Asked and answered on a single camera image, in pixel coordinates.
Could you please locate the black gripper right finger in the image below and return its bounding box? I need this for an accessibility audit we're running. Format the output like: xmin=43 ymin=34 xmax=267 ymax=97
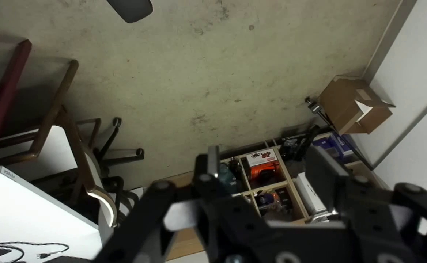
xmin=305 ymin=145 xmax=427 ymax=263

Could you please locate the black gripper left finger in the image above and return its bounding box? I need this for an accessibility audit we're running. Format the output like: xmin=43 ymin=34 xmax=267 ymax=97
xmin=94 ymin=145 xmax=273 ymax=263

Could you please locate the black chair base with wheels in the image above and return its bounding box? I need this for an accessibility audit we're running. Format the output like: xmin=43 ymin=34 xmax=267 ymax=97
xmin=77 ymin=115 xmax=147 ymax=205

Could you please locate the wooden shelf with items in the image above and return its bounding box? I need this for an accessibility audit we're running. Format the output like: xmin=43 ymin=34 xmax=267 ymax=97
xmin=164 ymin=122 xmax=387 ymax=261

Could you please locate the brown cardboard box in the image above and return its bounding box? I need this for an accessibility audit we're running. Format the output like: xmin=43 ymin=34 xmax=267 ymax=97
xmin=319 ymin=77 xmax=396 ymax=134

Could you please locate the white desk surface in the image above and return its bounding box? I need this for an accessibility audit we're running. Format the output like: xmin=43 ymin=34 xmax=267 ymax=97
xmin=0 ymin=166 xmax=103 ymax=263

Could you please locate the wooden chair frame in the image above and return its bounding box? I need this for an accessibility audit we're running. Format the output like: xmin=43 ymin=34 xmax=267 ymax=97
xmin=0 ymin=39 xmax=122 ymax=227

